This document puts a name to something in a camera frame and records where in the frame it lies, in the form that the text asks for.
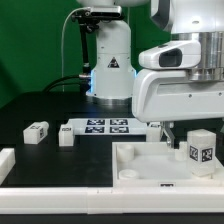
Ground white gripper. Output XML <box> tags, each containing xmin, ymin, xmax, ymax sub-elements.
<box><xmin>132</xmin><ymin>41</ymin><xmax>224</xmax><ymax>148</ymax></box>

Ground white square tabletop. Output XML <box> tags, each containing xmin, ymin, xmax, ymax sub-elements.
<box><xmin>112</xmin><ymin>142</ymin><xmax>224</xmax><ymax>188</ymax></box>

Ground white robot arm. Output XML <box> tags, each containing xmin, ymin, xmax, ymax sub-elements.
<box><xmin>77</xmin><ymin>0</ymin><xmax>224</xmax><ymax>142</ymax></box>

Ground white obstacle fence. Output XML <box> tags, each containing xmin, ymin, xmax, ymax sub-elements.
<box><xmin>0</xmin><ymin>148</ymin><xmax>224</xmax><ymax>214</ymax></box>

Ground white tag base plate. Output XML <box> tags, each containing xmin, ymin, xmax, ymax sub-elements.
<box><xmin>68</xmin><ymin>118</ymin><xmax>147</xmax><ymax>135</ymax></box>

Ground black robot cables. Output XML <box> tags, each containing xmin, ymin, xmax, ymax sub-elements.
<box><xmin>42</xmin><ymin>74</ymin><xmax>92</xmax><ymax>93</ymax></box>

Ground black camera on stand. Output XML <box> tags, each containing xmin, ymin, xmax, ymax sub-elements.
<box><xmin>71</xmin><ymin>6</ymin><xmax>124</xmax><ymax>74</ymax></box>

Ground white camera cable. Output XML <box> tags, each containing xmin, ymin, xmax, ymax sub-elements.
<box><xmin>61</xmin><ymin>6</ymin><xmax>92</xmax><ymax>93</ymax></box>

